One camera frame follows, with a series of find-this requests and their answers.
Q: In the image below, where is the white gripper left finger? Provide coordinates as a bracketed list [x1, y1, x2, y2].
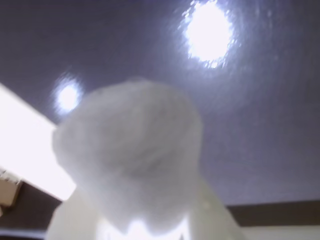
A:
[46, 191, 101, 240]

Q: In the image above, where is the white gauze roll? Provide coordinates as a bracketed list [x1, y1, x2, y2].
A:
[51, 76, 204, 232]

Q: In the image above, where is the black mat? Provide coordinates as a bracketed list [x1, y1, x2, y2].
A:
[0, 0, 320, 208]

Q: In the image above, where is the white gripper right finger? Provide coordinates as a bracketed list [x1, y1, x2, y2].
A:
[184, 172, 247, 240]

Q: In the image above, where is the pale wooden board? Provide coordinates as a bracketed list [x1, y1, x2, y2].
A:
[0, 167, 25, 218]

